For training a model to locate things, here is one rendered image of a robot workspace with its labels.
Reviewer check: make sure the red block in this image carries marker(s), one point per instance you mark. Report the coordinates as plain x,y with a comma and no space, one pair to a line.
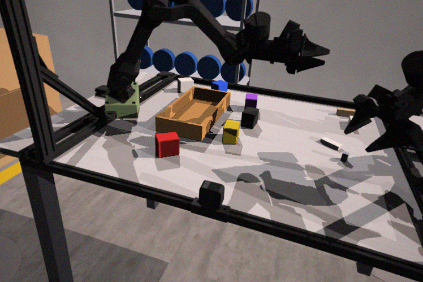
167,144

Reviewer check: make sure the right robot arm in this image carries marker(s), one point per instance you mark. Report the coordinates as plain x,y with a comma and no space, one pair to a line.
412,66

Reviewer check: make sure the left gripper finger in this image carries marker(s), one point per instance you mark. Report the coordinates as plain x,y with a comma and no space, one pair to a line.
310,49
308,63

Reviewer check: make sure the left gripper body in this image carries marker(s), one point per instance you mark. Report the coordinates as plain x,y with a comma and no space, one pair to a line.
277,51

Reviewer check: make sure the brown rectangular block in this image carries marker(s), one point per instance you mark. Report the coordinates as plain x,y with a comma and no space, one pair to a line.
345,112

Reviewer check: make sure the purple block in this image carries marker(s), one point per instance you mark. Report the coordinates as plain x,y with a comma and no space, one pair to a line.
251,100

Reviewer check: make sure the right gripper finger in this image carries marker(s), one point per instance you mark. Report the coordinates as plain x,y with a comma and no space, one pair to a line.
359,120
391,138

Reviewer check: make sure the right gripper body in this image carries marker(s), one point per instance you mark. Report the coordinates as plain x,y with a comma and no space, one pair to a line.
411,131

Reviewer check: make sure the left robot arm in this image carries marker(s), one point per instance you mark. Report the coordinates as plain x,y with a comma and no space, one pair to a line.
232,47

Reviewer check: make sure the orange-tan shallow tray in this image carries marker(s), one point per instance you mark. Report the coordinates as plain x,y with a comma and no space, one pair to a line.
194,113

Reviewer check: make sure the yellow block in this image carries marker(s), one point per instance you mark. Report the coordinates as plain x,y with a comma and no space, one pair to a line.
231,132

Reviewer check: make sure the blue block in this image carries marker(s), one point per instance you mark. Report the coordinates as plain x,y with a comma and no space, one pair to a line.
219,85

